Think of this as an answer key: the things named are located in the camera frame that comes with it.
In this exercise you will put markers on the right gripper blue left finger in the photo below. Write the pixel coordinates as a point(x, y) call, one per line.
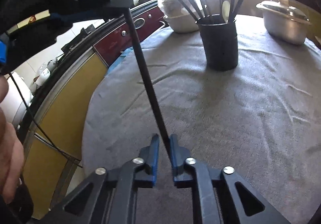
point(137, 173)

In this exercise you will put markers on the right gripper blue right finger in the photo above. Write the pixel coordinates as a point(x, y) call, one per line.
point(189, 172)

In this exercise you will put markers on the white plastic spoon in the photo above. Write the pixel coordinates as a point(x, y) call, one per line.
point(225, 11)

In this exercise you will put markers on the person hand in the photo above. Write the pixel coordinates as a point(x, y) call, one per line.
point(12, 160)

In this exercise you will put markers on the grey tablecloth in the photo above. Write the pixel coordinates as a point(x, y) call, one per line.
point(262, 118)

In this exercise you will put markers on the blue under cloth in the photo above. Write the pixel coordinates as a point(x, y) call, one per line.
point(119, 59)

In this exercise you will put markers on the white rice cooker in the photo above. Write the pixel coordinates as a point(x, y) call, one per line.
point(13, 106)

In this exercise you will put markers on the black utensil holder cup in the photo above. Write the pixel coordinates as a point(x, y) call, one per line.
point(220, 42)

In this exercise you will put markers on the white bowl with wrapped container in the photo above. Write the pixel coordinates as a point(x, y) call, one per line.
point(178, 18)

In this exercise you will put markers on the aluminium pot with lid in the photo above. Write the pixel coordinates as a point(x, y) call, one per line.
point(284, 21)

